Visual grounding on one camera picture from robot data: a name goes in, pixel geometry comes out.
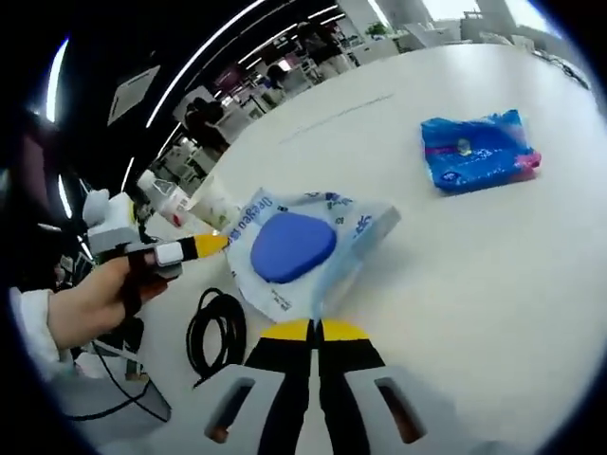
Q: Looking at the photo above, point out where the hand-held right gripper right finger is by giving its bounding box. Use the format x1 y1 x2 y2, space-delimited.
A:
317 318 452 455

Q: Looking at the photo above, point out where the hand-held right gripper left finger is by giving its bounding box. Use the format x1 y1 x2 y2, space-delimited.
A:
202 318 315 455

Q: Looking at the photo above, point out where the white paper cup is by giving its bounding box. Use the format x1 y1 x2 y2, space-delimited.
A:
191 173 244 229

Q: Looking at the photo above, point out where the blue round pad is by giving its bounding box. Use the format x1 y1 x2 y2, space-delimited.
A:
249 211 339 285

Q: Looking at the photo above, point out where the clear printed plastic bag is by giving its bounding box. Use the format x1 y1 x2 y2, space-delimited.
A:
224 186 403 324

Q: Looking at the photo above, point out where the blue tissue packet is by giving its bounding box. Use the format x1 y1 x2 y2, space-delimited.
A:
419 108 543 194

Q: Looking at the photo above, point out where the white tabletop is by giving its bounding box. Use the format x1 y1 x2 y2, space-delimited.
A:
70 41 607 455

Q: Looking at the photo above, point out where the person's left hand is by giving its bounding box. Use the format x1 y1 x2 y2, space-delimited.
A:
46 258 168 353

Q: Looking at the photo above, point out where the ceiling air vent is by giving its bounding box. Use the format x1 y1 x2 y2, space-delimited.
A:
106 64 163 127

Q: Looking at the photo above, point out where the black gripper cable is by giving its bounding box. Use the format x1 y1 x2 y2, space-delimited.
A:
68 339 165 422

